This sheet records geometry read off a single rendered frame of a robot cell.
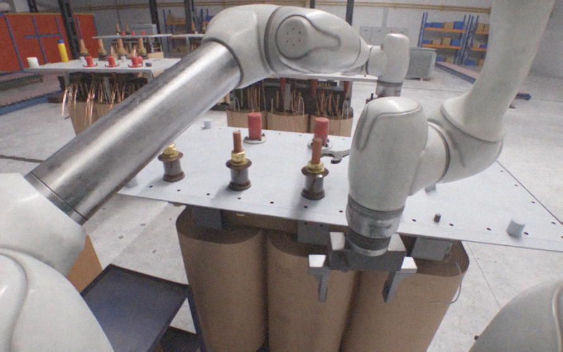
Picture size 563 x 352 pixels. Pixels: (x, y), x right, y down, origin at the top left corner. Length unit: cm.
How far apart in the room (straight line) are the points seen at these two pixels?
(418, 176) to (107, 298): 131
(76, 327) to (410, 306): 124
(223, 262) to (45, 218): 98
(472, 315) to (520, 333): 246
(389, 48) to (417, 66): 1228
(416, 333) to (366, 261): 102
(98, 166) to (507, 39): 53
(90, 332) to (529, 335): 34
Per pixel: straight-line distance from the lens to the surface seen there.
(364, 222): 46
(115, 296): 146
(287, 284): 131
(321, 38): 52
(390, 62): 107
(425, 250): 121
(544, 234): 116
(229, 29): 59
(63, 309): 29
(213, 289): 149
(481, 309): 282
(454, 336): 254
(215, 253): 130
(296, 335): 160
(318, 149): 92
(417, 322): 146
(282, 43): 52
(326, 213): 92
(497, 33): 42
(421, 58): 1334
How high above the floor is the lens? 189
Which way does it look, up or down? 28 degrees down
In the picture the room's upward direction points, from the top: 1 degrees clockwise
